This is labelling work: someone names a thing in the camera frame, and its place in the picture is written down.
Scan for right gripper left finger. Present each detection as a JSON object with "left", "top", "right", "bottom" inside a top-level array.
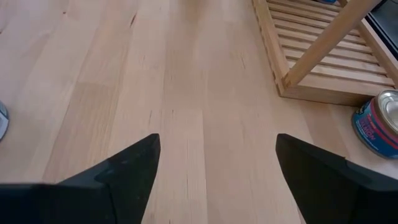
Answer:
[{"left": 0, "top": 133, "right": 162, "bottom": 224}]

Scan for black aluminium table frame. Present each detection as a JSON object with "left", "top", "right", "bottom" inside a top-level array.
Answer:
[{"left": 365, "top": 6, "right": 398, "bottom": 60}]

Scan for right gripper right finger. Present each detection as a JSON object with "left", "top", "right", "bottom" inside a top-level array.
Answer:
[{"left": 275, "top": 133, "right": 398, "bottom": 224}]

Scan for wooden slatted shelf rack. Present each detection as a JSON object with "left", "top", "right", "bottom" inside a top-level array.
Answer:
[{"left": 251, "top": 0, "right": 398, "bottom": 107}]

